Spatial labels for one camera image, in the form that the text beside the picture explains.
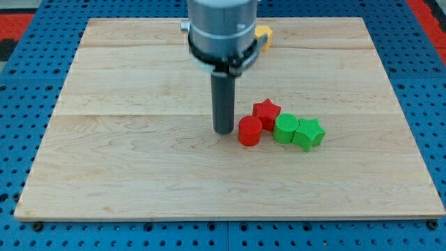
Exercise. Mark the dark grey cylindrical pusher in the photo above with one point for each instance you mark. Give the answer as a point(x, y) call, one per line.
point(223, 102)

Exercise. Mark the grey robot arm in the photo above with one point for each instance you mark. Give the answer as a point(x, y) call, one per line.
point(221, 39)

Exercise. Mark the red star block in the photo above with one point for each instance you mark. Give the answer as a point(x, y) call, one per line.
point(266, 112)

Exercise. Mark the green star block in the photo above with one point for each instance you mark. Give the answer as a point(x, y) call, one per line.
point(308, 134)

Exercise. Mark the red cylinder block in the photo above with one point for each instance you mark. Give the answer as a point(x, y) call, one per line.
point(249, 130)

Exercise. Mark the yellow block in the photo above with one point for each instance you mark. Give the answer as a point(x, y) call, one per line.
point(263, 30)

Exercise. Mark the green cylinder block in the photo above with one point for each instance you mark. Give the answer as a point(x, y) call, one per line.
point(284, 128)

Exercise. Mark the wooden board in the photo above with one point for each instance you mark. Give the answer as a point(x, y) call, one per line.
point(131, 137)

